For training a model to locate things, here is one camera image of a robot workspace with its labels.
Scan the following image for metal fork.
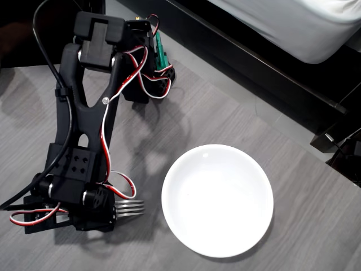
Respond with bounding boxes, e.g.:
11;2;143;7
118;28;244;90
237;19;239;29
114;199;146;218

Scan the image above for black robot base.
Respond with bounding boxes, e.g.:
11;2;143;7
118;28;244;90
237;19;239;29
122;16;177;104

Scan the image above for white round plate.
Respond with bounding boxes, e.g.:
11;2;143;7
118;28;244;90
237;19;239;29
161;143;274;258

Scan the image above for white mattress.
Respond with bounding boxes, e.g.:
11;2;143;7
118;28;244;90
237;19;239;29
207;0;361;64

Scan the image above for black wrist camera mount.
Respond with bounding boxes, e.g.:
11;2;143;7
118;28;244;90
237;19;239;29
24;194;74;235

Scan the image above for red white gripper servo wire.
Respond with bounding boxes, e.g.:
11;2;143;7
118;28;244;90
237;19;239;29
10;202;70;226

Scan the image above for long red white servo wire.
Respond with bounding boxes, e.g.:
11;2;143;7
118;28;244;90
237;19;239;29
95;45;149;200

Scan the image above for red white base servo wire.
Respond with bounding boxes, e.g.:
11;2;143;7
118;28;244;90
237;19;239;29
124;14;173;100

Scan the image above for black bed frame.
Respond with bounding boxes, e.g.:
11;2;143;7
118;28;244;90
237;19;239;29
118;0;361;155

